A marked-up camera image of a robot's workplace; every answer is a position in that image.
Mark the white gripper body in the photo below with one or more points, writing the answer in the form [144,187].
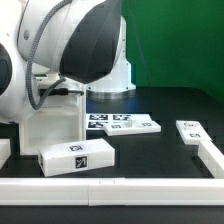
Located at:
[58,91]

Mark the white cabinet body box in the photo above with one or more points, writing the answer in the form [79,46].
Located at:
[61,119]

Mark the long white cabinet door panel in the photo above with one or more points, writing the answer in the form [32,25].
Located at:
[131,127]

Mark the small white cabinet panel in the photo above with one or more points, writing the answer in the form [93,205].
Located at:
[191,132]

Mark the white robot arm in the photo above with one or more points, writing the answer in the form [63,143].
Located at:
[46,43]

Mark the white cabinet drawer block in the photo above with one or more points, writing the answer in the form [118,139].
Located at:
[75,157]

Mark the white sheet with fiducial markers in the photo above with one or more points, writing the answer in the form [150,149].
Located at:
[95,121]

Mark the white left border rail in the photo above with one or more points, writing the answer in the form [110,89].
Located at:
[5,151]

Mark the white border rail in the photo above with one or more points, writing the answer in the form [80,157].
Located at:
[5,151]
[111,191]
[212,158]

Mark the white front border rail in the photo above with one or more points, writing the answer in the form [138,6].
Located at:
[111,191]

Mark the white right border rail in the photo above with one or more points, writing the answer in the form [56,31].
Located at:
[212,158]

